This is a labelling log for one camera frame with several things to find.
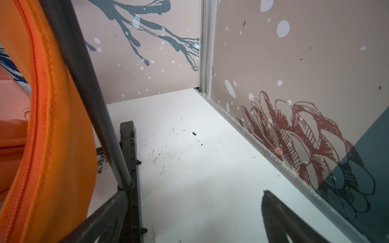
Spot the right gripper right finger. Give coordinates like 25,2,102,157
261,190,328,243

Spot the bright orange sling bag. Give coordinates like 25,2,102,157
1,1,97,243

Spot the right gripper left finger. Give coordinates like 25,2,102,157
61,191,128,243

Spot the pink sling bag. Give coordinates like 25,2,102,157
1,67,31,120

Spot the black clothes rack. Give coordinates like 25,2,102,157
40,1,147,243

